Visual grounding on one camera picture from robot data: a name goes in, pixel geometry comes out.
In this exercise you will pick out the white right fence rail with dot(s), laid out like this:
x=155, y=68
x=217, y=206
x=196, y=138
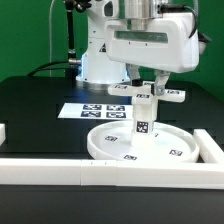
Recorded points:
x=210, y=151

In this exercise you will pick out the white round table top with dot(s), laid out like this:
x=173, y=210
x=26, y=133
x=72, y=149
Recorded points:
x=114, y=141

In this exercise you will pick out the white fence rail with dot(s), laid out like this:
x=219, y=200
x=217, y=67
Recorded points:
x=110, y=173
x=210, y=151
x=2, y=134

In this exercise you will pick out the white left fence rail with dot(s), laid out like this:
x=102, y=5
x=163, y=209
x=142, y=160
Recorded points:
x=2, y=134

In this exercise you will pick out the white front fence rail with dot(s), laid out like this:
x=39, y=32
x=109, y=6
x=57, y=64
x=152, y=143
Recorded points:
x=110, y=173

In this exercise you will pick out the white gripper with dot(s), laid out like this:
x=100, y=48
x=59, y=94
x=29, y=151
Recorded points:
x=154, y=34

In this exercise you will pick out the white marker sheet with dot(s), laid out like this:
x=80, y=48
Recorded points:
x=95, y=111

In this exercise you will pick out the white cross-shaped table base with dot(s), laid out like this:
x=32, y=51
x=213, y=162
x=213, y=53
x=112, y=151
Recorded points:
x=147, y=88

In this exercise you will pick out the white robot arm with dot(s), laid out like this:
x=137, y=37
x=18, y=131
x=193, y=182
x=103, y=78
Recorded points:
x=97, y=68

